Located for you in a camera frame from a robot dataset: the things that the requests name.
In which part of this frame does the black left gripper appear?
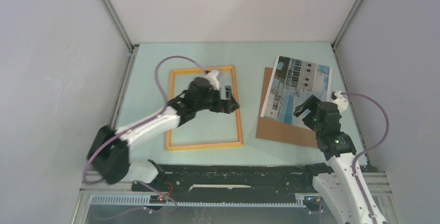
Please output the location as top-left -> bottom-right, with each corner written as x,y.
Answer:
196,85 -> 239,114

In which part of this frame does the printed building photo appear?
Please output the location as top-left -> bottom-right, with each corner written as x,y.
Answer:
260,56 -> 333,129

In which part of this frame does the brown cardboard backing board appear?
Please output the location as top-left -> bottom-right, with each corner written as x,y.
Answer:
255,67 -> 319,149

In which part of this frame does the orange wooden picture frame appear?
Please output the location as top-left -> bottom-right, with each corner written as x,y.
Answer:
166,66 -> 244,151

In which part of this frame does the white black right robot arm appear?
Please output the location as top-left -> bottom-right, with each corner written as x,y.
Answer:
293,91 -> 387,223

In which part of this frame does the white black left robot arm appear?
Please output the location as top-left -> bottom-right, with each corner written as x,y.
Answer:
82,76 -> 240,191

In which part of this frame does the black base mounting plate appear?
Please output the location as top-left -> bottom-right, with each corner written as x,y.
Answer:
150,163 -> 333,204

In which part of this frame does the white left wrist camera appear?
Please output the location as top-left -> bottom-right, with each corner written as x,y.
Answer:
204,69 -> 222,91

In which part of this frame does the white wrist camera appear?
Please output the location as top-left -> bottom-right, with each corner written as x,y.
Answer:
331,91 -> 349,113
204,69 -> 222,91

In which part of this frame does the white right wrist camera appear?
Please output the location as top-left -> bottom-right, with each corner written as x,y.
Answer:
331,91 -> 349,113

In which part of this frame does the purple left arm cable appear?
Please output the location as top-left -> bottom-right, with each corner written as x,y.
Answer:
81,55 -> 210,185

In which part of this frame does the grey slotted cable duct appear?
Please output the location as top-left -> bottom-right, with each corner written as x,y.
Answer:
89,194 -> 305,208

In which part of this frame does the aluminium front rail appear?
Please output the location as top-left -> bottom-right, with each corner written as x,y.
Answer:
80,169 -> 391,195

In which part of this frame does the right aluminium corner post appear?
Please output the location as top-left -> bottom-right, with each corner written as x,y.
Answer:
332,0 -> 364,51

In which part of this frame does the aluminium corner post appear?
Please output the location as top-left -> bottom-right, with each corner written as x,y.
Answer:
100,0 -> 134,52
332,0 -> 364,51

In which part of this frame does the left aluminium corner post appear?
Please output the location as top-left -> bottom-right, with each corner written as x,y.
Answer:
100,0 -> 134,52

